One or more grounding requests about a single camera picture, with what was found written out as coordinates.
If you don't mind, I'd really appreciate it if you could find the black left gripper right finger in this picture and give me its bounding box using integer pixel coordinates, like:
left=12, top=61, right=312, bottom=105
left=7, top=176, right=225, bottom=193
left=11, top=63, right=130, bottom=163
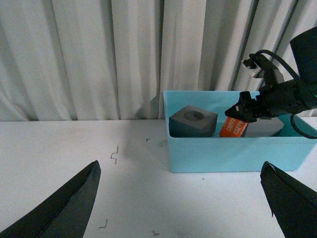
left=260, top=161, right=317, bottom=238

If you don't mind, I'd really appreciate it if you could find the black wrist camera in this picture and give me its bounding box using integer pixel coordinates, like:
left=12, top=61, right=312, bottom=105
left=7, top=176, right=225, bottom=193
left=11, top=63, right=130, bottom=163
left=242, top=53, right=284, bottom=86

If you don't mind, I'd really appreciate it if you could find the gray cube with round hole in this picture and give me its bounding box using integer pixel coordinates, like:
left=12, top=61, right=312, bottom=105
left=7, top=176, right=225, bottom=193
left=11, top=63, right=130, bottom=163
left=168, top=105, right=218, bottom=138

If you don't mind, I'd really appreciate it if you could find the black cable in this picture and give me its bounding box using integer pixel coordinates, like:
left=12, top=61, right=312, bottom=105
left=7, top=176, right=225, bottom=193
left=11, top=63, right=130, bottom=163
left=249, top=49, right=317, bottom=139

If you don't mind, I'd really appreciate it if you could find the orange cylinder part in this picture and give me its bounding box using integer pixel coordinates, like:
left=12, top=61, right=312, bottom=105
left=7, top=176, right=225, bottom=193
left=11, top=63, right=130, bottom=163
left=219, top=117, right=248, bottom=137

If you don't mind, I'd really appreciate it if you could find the gray cube with square hole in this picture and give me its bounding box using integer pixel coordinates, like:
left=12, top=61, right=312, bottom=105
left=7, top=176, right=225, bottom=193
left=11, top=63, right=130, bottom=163
left=243, top=118, right=284, bottom=138

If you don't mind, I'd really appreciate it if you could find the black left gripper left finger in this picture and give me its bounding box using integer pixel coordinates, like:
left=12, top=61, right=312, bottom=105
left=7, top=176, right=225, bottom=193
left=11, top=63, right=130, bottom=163
left=0, top=161, right=101, bottom=238

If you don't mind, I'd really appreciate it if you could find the light blue plastic box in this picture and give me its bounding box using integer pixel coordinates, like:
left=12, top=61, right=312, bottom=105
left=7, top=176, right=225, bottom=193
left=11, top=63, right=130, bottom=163
left=163, top=91, right=317, bottom=173

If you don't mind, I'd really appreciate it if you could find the white curtain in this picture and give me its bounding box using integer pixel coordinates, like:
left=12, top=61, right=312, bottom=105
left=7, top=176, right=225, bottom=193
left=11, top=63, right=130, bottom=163
left=0, top=0, right=317, bottom=121

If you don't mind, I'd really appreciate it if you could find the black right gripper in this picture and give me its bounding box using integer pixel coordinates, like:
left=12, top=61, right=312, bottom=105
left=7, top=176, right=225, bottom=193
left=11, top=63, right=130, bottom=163
left=225, top=81, right=307, bottom=123

